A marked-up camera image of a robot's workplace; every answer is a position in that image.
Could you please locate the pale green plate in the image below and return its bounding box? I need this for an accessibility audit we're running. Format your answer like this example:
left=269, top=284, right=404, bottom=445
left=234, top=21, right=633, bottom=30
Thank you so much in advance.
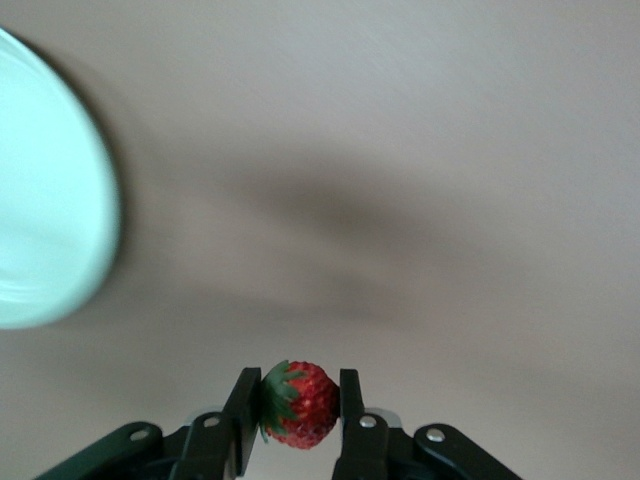
left=0, top=24, right=124, bottom=331

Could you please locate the table cover sheet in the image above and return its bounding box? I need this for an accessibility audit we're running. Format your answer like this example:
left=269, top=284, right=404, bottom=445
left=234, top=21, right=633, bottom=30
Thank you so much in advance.
left=0, top=0, right=640, bottom=480

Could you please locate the red strawberry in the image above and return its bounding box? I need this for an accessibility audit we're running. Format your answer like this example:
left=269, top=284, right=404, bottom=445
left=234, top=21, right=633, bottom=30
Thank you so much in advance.
left=257, top=358, right=342, bottom=451

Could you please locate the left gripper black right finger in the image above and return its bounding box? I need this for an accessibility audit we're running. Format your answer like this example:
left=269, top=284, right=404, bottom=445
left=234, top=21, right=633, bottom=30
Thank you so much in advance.
left=332, top=368, right=521, bottom=480

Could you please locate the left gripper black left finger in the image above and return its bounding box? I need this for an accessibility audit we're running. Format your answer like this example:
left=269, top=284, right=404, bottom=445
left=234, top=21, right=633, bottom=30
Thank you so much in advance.
left=34, top=367, right=263, bottom=480

